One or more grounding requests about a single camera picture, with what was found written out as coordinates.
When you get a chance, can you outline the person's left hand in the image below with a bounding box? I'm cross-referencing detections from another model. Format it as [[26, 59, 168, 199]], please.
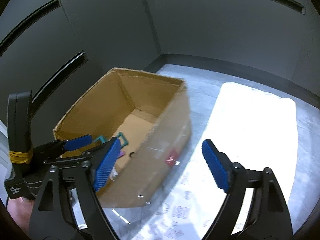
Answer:
[[5, 198, 34, 234]]

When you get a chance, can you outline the yellow rubber band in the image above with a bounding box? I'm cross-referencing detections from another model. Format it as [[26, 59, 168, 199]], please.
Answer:
[[9, 148, 33, 164]]

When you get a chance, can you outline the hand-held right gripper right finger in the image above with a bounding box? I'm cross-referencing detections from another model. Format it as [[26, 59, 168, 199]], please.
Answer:
[[201, 139, 293, 240]]

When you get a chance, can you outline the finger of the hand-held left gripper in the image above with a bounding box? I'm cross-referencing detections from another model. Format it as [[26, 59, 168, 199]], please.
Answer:
[[32, 134, 92, 158], [43, 145, 100, 167]]

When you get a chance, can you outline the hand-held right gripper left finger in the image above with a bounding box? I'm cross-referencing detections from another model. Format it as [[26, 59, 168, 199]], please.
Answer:
[[28, 137, 122, 240]]

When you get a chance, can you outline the brown cardboard box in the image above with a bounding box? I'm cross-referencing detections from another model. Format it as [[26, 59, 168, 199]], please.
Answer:
[[52, 67, 192, 208]]

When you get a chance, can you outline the green toy suitcase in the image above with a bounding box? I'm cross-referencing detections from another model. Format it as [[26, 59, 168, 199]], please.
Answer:
[[94, 133, 129, 147]]

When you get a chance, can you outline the white printed mat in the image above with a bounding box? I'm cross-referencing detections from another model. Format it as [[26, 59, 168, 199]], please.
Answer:
[[130, 82, 299, 240]]

